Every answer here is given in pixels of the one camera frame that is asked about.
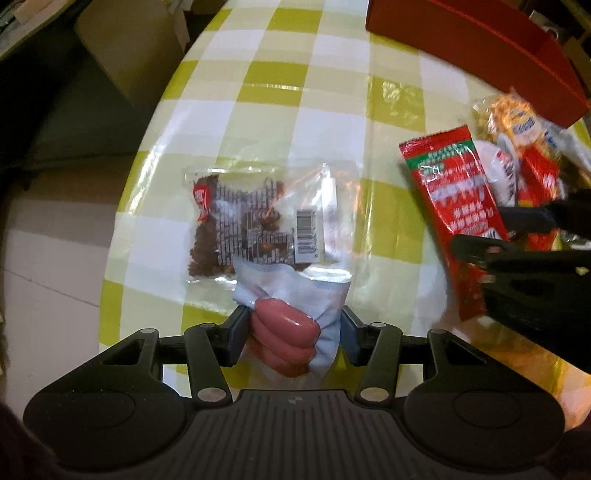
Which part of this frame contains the long red snack packet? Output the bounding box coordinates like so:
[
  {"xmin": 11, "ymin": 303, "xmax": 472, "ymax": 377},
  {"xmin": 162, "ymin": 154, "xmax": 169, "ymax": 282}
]
[{"xmin": 398, "ymin": 126, "xmax": 511, "ymax": 322}]

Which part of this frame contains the white sausage packet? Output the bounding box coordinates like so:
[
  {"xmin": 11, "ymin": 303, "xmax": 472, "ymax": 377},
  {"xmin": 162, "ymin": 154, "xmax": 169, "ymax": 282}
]
[{"xmin": 231, "ymin": 256, "xmax": 354, "ymax": 379}]

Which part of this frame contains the clear brown snack packet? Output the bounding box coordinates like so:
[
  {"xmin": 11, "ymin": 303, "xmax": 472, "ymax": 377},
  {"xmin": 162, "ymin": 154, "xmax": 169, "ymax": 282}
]
[{"xmin": 182, "ymin": 159, "xmax": 358, "ymax": 282}]

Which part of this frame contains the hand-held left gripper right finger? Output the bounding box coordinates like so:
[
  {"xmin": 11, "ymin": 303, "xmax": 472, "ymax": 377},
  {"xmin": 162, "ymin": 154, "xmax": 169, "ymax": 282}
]
[{"xmin": 341, "ymin": 307, "xmax": 497, "ymax": 409}]

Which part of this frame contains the yellow crisps packet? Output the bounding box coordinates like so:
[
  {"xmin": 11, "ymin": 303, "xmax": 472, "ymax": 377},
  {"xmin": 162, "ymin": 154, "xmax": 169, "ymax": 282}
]
[{"xmin": 472, "ymin": 91, "xmax": 591, "ymax": 162}]

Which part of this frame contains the small red snack packet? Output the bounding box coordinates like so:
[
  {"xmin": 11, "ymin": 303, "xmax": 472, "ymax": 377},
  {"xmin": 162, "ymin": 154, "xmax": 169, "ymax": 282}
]
[{"xmin": 516, "ymin": 145, "xmax": 568, "ymax": 252}]

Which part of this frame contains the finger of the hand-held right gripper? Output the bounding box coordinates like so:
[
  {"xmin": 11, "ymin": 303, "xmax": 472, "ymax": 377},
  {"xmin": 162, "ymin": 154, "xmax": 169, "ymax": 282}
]
[
  {"xmin": 498, "ymin": 187, "xmax": 591, "ymax": 238},
  {"xmin": 450, "ymin": 233, "xmax": 591, "ymax": 283}
]

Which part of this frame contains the dark grey cushion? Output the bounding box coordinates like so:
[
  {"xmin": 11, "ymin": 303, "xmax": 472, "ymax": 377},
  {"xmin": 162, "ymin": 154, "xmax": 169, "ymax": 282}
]
[{"xmin": 0, "ymin": 59, "xmax": 154, "ymax": 172}]

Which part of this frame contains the white snack packet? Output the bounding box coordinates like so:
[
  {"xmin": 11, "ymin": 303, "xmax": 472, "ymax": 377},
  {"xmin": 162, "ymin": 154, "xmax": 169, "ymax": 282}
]
[{"xmin": 475, "ymin": 141, "xmax": 522, "ymax": 207}]

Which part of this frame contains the red box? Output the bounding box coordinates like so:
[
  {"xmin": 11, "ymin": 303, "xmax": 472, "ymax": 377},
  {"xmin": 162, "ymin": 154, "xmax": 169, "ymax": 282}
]
[{"xmin": 365, "ymin": 0, "xmax": 590, "ymax": 128}]

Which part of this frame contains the green checkered tablecloth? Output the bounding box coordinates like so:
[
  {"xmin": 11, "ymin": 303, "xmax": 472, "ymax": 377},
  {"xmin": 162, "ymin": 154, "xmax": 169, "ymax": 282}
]
[{"xmin": 99, "ymin": 0, "xmax": 591, "ymax": 416}]

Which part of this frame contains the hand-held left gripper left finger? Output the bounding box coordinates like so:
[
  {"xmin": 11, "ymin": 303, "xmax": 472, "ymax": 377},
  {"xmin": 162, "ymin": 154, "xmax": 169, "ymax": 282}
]
[{"xmin": 95, "ymin": 305, "xmax": 252, "ymax": 409}]

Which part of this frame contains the open cardboard box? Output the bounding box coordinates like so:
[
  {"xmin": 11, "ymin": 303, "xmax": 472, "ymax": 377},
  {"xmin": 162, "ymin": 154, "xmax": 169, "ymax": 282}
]
[{"xmin": 74, "ymin": 0, "xmax": 191, "ymax": 108}]

